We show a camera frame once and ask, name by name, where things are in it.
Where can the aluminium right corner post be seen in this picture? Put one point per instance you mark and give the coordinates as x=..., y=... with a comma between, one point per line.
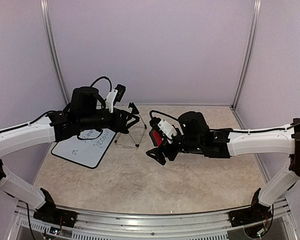
x=248, y=53

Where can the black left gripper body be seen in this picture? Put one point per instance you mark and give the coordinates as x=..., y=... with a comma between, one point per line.
x=90, y=121

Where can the white whiteboard black frame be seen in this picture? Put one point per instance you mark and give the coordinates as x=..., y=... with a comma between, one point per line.
x=87, y=151

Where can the aluminium left corner post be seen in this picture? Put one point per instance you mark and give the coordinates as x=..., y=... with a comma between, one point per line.
x=44, y=5

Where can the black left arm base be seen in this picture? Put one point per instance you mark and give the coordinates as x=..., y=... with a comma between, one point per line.
x=51, y=214

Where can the red black whiteboard eraser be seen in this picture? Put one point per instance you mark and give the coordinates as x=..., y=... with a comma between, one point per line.
x=156, y=138

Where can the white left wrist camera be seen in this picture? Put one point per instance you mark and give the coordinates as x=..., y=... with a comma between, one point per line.
x=114, y=96

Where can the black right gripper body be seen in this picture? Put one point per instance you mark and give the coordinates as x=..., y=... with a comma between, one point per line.
x=191, y=144

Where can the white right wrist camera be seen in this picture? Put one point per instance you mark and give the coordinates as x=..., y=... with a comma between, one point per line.
x=163, y=127

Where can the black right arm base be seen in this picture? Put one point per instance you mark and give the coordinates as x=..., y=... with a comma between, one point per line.
x=254, y=213

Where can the aluminium front rail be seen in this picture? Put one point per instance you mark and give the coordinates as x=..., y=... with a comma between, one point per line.
x=98, y=225

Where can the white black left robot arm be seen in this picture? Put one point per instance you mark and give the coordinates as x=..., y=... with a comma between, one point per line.
x=19, y=137

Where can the black wire easel stand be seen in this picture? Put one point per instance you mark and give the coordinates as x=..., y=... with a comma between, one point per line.
x=140, y=125

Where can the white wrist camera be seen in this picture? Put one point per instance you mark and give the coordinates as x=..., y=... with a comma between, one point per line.
x=114, y=96
x=163, y=127

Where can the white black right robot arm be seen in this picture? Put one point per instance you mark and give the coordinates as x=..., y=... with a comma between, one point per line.
x=281, y=140

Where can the aluminium corner post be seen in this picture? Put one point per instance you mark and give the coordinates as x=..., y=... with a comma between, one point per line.
x=44, y=5
x=248, y=53

